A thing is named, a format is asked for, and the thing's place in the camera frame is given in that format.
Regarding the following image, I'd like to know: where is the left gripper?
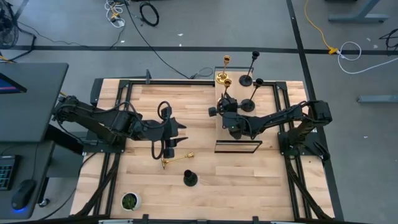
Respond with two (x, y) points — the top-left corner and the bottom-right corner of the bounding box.
(146, 106), (189, 159)

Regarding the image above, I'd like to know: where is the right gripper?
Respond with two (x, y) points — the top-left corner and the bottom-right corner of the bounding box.
(208, 95), (249, 140)

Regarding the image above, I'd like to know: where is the gold candlestick holder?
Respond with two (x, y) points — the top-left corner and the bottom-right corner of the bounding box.
(216, 55), (231, 85)
(218, 78), (233, 103)
(160, 151), (195, 170)

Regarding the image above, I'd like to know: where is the black candlestick holder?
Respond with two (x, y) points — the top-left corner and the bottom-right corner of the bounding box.
(238, 51), (261, 88)
(183, 169), (198, 187)
(241, 78), (265, 113)

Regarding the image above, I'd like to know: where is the small plant in white pot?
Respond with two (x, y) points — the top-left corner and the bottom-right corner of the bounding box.
(120, 192), (142, 212)

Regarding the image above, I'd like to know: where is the dark grey desk top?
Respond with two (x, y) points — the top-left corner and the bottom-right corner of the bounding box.
(0, 63), (70, 143)
(0, 139), (56, 221)

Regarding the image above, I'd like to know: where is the grey desk foot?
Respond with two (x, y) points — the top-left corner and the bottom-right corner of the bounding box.
(356, 94), (398, 104)

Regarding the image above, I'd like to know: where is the grey desk leg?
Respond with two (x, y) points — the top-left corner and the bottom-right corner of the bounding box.
(328, 0), (390, 23)

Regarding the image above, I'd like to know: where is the black computer mouse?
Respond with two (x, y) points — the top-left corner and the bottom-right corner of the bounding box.
(11, 179), (37, 211)

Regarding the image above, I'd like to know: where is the computer monitor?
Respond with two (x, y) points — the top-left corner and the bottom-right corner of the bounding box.
(0, 72), (28, 95)

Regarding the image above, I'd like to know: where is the backlit black keyboard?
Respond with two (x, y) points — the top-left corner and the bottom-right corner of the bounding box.
(0, 154), (17, 191)

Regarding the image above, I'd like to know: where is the black floor fan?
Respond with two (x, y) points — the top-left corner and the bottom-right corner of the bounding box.
(0, 0), (20, 50)

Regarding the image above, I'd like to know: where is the wooden shelf riser black frame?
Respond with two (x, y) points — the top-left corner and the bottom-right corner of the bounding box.
(213, 66), (263, 154)

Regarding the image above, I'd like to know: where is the grey cable loop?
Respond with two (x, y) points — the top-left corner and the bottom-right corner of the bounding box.
(189, 67), (215, 79)

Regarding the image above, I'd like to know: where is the black aluminium table frame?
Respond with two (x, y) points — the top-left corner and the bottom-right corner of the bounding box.
(70, 68), (345, 224)

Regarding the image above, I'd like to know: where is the long black floor cable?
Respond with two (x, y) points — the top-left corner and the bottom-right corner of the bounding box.
(124, 0), (191, 80)

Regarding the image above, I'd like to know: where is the yellow extension cable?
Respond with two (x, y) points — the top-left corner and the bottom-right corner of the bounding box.
(303, 0), (339, 55)

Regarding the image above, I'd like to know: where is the coiled black cable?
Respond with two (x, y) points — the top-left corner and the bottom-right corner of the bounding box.
(139, 1), (160, 27)

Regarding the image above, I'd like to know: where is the white cable bundle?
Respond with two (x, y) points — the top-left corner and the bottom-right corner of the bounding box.
(104, 0), (126, 29)

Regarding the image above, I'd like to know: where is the black cable tangle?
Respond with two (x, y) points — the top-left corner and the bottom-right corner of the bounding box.
(378, 28), (398, 50)

